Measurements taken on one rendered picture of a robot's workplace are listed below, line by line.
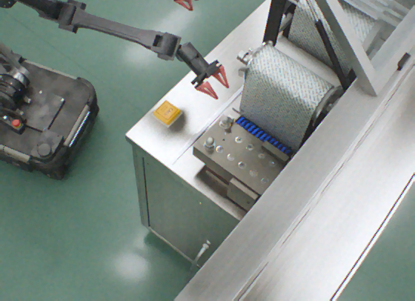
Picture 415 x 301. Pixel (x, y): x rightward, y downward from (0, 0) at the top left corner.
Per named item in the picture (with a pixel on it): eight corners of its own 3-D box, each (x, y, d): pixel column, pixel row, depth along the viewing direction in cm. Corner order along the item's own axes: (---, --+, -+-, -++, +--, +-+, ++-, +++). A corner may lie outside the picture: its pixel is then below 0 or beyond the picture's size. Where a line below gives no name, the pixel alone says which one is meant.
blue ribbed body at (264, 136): (241, 118, 190) (242, 113, 187) (293, 155, 185) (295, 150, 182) (235, 125, 189) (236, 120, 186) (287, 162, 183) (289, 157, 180)
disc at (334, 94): (332, 104, 175) (344, 76, 163) (333, 104, 175) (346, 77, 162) (307, 135, 169) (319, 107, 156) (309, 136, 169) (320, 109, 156)
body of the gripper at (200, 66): (193, 87, 186) (178, 70, 185) (212, 68, 191) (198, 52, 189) (201, 81, 180) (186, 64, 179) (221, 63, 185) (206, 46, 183)
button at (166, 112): (165, 102, 205) (165, 98, 203) (180, 113, 203) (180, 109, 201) (153, 115, 202) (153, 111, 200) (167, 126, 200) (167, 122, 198)
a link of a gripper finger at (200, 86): (209, 105, 188) (190, 84, 186) (221, 92, 191) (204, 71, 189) (218, 101, 182) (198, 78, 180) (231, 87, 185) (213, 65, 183)
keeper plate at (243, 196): (230, 191, 188) (233, 176, 178) (254, 209, 185) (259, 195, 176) (225, 196, 187) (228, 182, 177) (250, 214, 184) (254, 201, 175)
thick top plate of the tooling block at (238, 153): (221, 123, 194) (223, 113, 188) (317, 190, 183) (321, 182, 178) (192, 154, 187) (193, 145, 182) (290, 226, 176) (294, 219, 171)
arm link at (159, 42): (54, 26, 188) (64, -3, 187) (61, 30, 193) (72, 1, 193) (166, 61, 179) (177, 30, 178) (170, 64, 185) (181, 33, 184)
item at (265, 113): (239, 113, 190) (246, 81, 174) (296, 153, 184) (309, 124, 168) (238, 114, 190) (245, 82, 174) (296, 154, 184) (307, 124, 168)
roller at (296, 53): (282, 54, 192) (288, 31, 181) (344, 94, 185) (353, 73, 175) (262, 75, 187) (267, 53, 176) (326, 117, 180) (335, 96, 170)
